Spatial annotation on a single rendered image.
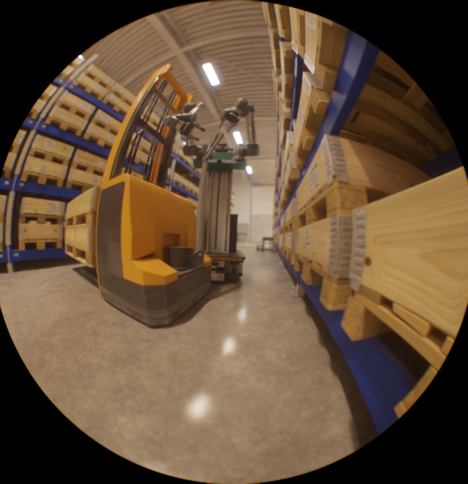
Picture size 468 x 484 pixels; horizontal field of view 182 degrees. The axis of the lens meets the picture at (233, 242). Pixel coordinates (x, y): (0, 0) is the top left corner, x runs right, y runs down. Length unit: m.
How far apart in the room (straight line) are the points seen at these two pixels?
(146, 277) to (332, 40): 1.34
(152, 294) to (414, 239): 0.91
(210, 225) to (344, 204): 1.62
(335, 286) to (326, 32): 0.98
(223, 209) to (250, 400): 1.85
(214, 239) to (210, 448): 1.88
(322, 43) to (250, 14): 6.66
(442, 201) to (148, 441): 0.74
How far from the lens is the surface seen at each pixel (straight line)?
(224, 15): 7.32
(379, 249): 0.36
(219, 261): 1.56
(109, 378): 0.70
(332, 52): 0.85
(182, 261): 1.01
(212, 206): 1.93
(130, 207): 0.86
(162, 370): 0.68
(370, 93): 0.89
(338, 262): 0.54
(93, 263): 1.43
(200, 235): 1.08
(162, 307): 0.83
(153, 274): 0.77
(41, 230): 2.71
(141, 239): 0.86
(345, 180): 0.60
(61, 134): 3.11
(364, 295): 0.40
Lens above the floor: 0.52
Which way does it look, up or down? 2 degrees down
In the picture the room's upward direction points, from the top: 3 degrees clockwise
